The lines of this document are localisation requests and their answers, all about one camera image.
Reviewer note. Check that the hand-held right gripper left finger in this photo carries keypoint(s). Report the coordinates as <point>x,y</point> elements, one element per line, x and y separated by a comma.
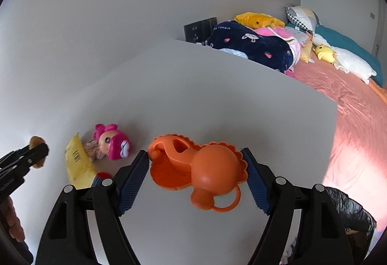
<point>133,183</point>

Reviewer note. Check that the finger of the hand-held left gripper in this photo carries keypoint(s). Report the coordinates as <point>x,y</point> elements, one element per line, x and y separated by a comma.
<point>33,154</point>

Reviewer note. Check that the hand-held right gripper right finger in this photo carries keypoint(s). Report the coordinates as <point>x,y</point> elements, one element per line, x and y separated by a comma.
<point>257,180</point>

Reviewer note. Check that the orange elephant toy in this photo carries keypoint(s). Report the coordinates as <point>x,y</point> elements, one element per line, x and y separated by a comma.
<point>208,168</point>

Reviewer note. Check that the black trash bag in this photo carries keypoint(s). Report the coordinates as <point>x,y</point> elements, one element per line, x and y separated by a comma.
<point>353,213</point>

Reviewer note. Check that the person's left hand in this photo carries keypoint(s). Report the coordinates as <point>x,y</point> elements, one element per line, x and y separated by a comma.
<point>12,219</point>

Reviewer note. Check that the pink haired doll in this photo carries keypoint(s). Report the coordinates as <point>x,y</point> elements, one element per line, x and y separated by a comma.
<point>112,144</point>

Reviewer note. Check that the yellow packet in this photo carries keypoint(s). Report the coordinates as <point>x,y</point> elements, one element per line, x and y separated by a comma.
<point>77,165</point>

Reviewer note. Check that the cardboard box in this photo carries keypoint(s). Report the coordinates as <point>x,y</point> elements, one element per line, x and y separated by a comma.
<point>353,232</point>

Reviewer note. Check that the pink bed sheet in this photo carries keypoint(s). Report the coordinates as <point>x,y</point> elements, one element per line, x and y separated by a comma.
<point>353,119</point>

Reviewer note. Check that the navy printed blanket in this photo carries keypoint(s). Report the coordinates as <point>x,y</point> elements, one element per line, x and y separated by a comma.
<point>251,44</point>

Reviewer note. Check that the yellow plush cloth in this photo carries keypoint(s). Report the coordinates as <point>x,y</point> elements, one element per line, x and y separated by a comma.
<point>306,51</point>

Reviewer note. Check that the yellow duck plush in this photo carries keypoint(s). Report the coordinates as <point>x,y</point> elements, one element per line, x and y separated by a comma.
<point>325,52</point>

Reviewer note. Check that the pink blanket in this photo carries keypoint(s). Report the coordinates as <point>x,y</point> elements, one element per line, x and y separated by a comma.
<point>290,38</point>

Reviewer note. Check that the white goose plush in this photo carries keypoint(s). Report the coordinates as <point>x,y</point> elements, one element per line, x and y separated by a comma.
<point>350,62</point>

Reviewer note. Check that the yellow pillow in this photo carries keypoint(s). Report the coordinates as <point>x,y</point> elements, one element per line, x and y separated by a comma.
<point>260,20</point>

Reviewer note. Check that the teal blanket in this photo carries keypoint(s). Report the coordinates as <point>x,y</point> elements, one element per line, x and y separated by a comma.
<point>347,42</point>

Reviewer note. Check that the patchwork checked pillow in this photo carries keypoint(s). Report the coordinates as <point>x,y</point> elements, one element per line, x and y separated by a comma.
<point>302,18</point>

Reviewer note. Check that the dark wall outlet panel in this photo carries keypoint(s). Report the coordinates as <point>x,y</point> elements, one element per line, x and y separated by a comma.
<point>199,30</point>

